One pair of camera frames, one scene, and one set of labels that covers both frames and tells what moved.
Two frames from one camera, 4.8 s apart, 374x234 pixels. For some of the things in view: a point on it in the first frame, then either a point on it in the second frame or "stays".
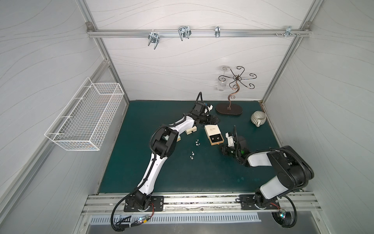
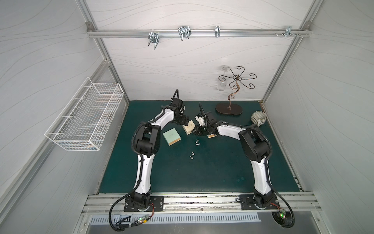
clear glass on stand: x=221 y=83 stays
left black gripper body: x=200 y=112 to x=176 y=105
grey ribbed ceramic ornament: x=258 y=118 stays
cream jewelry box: x=189 y=130 stays
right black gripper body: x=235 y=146 to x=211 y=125
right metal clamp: x=288 y=31 stays
